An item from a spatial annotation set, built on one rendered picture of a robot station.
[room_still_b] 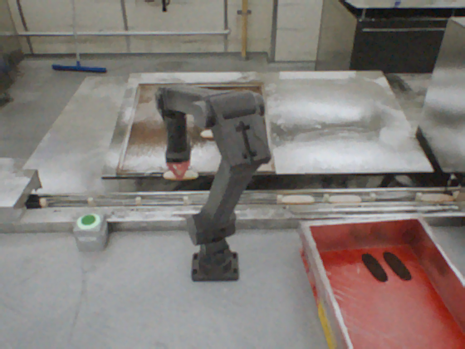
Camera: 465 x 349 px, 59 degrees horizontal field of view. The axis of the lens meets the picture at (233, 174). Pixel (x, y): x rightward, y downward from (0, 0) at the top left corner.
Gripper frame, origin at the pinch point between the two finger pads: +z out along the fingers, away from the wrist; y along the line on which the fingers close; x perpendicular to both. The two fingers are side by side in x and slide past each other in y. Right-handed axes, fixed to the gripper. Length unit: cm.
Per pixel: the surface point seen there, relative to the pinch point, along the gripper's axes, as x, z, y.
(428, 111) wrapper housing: 81, -7, -24
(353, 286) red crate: 44, 10, 33
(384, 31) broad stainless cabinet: 115, 13, -162
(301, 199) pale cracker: 35.6, 7.8, 3.0
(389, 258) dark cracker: 56, 9, 24
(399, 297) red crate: 54, 10, 36
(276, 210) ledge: 27.6, 7.6, 8.0
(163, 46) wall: -53, 101, -364
